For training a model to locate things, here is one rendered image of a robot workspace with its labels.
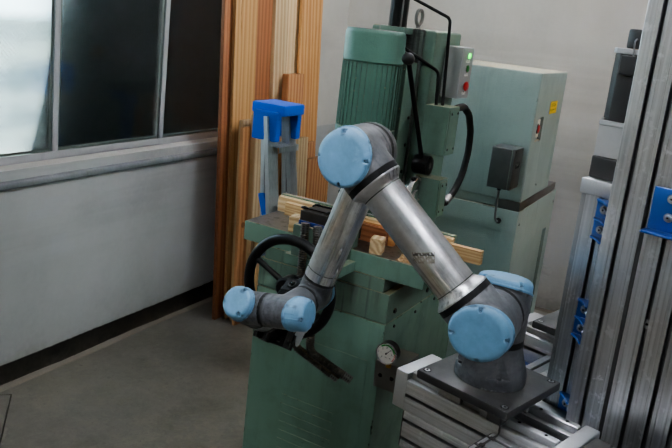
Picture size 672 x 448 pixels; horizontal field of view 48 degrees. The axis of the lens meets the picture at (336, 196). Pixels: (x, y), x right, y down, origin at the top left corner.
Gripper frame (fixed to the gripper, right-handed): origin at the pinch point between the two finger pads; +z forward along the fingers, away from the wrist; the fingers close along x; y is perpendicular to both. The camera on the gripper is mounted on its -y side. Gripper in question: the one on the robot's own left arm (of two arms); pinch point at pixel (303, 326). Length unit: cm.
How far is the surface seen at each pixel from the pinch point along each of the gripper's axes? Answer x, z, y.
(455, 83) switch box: 6, 26, -88
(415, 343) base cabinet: 13, 51, -10
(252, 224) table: -35.1, 13.2, -24.9
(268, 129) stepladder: -79, 65, -75
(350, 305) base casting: 1.0, 21.0, -11.5
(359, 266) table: 2.3, 14.8, -21.9
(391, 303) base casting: 12.5, 21.0, -15.5
